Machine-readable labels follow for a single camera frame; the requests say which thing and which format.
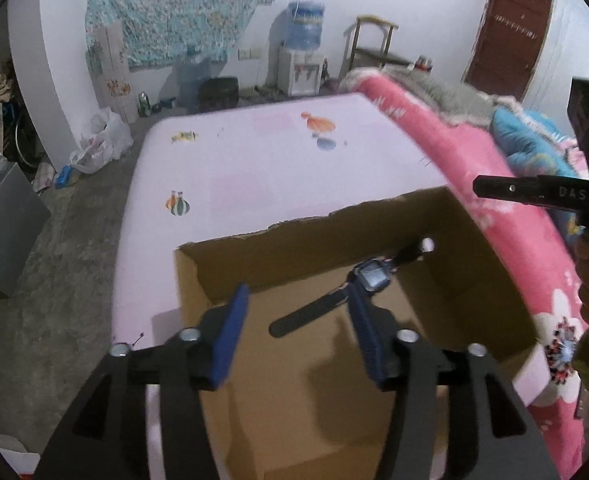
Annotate brown wooden door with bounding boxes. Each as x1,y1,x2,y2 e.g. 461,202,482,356
462,0,554,103

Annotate grey fur blanket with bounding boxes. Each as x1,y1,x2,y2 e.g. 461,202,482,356
342,67,500,126

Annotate cardboard box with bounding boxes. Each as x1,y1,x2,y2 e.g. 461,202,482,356
174,186,538,480

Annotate grey board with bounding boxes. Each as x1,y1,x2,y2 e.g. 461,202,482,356
0,162,52,298

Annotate blue water jug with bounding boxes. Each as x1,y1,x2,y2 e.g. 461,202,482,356
174,45,215,108

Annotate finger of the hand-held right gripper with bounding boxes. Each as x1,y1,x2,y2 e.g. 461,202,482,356
473,175,555,209

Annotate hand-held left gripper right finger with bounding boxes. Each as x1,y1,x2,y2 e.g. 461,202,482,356
347,280,563,480

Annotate black digital wrist watch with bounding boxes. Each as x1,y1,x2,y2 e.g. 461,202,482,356
269,240,425,338

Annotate wooden chair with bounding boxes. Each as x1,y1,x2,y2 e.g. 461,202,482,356
339,16,413,81

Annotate white water dispenser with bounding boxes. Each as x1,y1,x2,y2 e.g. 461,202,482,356
277,45,325,97

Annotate white cabinet with stickers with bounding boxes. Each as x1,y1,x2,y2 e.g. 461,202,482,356
94,25,131,121

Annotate blue patterned quilt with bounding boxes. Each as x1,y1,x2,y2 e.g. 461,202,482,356
489,107,589,236

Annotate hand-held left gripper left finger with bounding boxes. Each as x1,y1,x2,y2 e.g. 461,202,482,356
33,282,250,480

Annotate white panelled door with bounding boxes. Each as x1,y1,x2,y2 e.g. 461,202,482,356
522,0,589,136

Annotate pink floral blanket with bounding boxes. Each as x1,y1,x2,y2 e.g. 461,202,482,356
357,67,589,476

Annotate white plastic bag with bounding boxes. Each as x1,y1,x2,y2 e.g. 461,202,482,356
69,107,134,176

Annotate dark woven basket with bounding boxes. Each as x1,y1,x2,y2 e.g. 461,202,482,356
198,76,240,110

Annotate teal floral hanging cloth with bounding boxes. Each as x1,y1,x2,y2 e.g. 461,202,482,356
85,0,278,68

